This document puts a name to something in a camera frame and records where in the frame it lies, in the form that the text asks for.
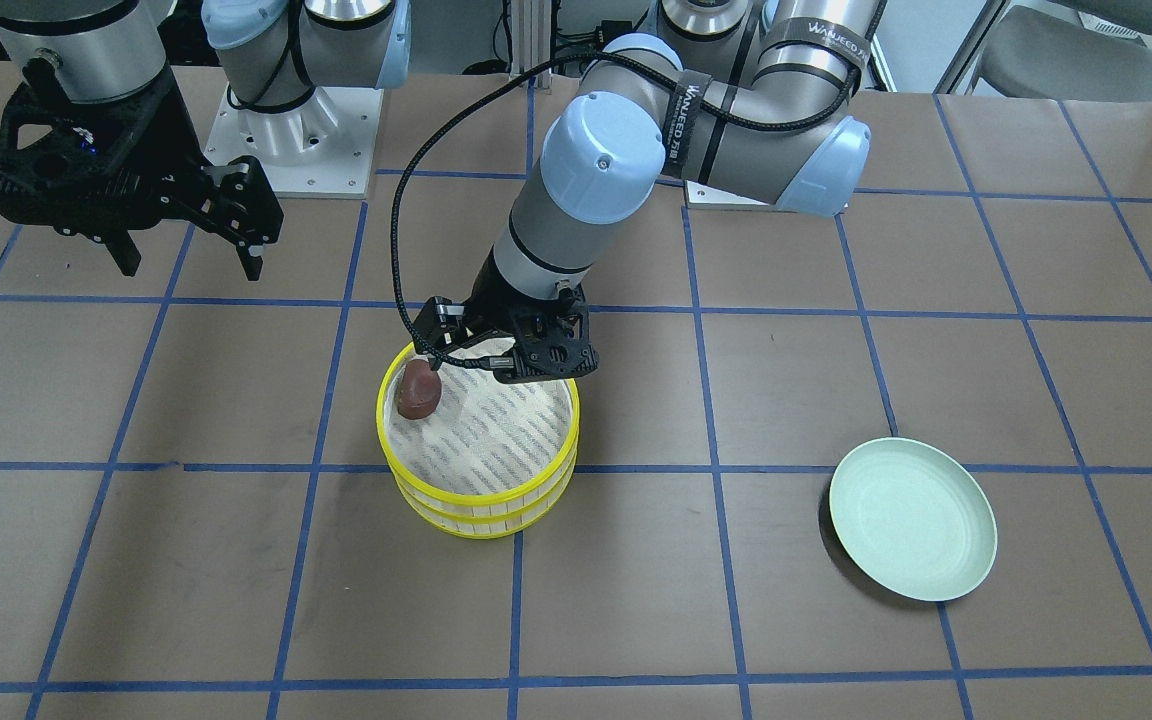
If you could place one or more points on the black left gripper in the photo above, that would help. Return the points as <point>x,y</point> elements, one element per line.
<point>492,302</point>

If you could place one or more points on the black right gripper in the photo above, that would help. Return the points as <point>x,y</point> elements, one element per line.
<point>158,167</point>

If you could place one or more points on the brown steamed bun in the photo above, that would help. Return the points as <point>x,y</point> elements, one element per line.
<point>419,390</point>

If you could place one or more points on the yellow-rimmed steamer layer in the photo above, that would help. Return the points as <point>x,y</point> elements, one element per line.
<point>488,517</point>
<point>486,441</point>

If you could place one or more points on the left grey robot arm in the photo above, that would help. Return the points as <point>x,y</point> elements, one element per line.
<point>746,97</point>

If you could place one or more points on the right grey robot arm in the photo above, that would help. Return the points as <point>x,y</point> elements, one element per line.
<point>269,56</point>

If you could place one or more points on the mint green plate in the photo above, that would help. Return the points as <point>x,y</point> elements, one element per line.
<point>913,519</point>

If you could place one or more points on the aluminium frame post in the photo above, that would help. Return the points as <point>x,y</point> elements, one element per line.
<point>530,34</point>

